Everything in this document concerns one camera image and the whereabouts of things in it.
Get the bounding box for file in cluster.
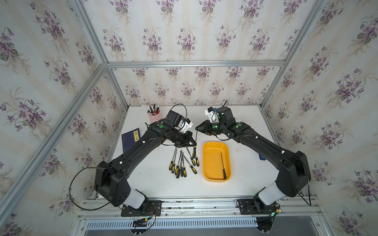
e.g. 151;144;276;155
184;163;187;178
180;151;184;177
176;154;182;179

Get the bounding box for rightmost file on table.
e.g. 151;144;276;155
195;156;200;167

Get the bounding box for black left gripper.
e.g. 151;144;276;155
169;129;198;148

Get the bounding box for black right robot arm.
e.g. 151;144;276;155
195;106;312;212

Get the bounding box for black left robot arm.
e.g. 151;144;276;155
94;111;196;209

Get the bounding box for file in centre cluster right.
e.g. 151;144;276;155
184;163;187;178

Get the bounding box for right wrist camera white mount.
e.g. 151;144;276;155
205;107;217;123

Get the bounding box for pink pen cup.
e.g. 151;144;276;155
148;111;163;123

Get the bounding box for diagonal flat file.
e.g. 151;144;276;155
181;152;197;175

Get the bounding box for file in centre cluster left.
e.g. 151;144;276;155
180;151;184;177

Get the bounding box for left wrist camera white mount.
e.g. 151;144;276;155
179;118;193;133

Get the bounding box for pens in cup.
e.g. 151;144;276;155
147;104;160;116

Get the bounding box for dark blue notebook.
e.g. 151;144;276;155
121;128;140;152

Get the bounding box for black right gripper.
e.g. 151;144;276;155
193;120;227;135

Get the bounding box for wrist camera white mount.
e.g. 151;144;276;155
179;118;193;133
205;107;217;123

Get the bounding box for yellow plastic storage box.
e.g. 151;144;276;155
202;142;232;183

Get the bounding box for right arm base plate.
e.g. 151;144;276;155
236;199;280;215

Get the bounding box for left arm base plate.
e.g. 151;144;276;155
121;200;162;217

